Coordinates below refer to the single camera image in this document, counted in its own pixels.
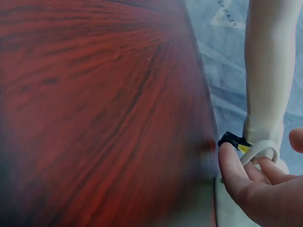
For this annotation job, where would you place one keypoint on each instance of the person's left hand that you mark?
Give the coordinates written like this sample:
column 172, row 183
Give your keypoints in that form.
column 227, row 205

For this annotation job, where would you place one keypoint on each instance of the person's right hand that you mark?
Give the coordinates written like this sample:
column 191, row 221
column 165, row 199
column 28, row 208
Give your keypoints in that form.
column 272, row 201

